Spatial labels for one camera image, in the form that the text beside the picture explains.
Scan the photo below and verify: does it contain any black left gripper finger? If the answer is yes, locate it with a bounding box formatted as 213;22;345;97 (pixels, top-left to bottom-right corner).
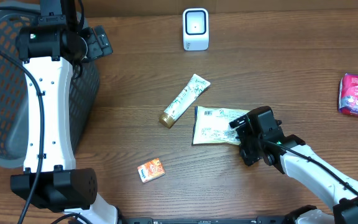
94;26;113;56
80;27;104;61

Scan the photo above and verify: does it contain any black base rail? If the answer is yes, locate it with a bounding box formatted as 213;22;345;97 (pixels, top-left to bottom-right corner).
123;216;285;224

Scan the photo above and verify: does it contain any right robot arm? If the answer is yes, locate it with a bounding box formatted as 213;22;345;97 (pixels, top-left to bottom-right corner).
229;106;358;223

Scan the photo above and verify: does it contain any white barcode scanner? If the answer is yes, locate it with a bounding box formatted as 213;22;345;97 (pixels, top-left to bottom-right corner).
182;8;209;51

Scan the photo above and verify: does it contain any white bamboo print tube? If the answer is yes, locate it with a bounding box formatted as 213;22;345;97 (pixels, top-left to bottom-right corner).
159;74;211;128

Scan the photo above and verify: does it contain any yellow snack bag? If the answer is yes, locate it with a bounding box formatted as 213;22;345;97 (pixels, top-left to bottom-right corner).
192;106;249;145

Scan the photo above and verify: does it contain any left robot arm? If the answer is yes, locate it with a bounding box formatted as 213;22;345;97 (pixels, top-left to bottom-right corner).
11;1;121;223

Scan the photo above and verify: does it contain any small orange box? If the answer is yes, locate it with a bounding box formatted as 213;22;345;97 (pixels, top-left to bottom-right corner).
137;158;165;183

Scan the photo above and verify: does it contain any grey plastic shopping basket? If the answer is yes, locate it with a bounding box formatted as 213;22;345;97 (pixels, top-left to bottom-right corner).
0;1;99;168

